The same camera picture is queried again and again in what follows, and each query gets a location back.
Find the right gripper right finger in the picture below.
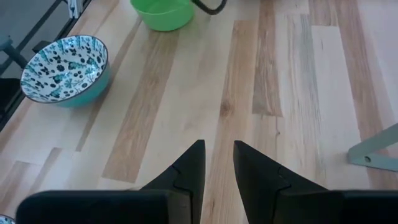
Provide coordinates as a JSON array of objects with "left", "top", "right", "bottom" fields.
[{"left": 233, "top": 140, "right": 343, "bottom": 224}]

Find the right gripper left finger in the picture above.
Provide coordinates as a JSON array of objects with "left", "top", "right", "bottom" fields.
[{"left": 140, "top": 139, "right": 206, "bottom": 224}]

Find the green plastic mini bowl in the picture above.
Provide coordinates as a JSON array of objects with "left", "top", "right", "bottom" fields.
[{"left": 129, "top": 0, "right": 196, "bottom": 32}]

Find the green perforated metal shelf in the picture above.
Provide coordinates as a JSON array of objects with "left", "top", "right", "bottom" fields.
[{"left": 347, "top": 123, "right": 398, "bottom": 173}]

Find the silver extrusion piece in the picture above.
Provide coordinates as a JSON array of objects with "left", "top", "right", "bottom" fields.
[{"left": 67, "top": 0, "right": 85, "bottom": 19}]

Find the grey metal leg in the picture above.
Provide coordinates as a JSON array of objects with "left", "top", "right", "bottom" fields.
[{"left": 0, "top": 35, "right": 29, "bottom": 70}]

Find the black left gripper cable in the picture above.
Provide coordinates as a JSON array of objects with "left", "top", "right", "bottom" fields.
[{"left": 192, "top": 0, "right": 228, "bottom": 16}]

